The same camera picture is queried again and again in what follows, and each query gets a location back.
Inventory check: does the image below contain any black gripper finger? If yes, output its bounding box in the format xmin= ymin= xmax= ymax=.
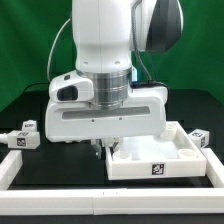
xmin=110 ymin=138 xmax=120 ymax=153
xmin=91 ymin=139 xmax=103 ymax=158

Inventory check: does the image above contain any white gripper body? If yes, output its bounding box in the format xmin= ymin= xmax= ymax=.
xmin=45 ymin=87 xmax=168 ymax=142

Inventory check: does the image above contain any white square table top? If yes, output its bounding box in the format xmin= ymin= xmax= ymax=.
xmin=106 ymin=121 xmax=207 ymax=180

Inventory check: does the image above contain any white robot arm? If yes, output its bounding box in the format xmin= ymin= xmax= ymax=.
xmin=45 ymin=0 xmax=183 ymax=142

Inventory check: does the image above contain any white U-shaped obstacle fence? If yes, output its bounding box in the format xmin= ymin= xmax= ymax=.
xmin=0 ymin=148 xmax=224 ymax=215

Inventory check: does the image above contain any green backdrop curtain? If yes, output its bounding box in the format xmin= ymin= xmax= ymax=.
xmin=0 ymin=0 xmax=224 ymax=111

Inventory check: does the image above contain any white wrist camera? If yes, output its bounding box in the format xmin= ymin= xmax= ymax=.
xmin=49 ymin=71 xmax=94 ymax=103

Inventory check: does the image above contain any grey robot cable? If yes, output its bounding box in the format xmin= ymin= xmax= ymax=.
xmin=46 ymin=18 xmax=72 ymax=83

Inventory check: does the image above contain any black base cable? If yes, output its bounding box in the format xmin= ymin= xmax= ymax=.
xmin=22 ymin=82 xmax=52 ymax=94

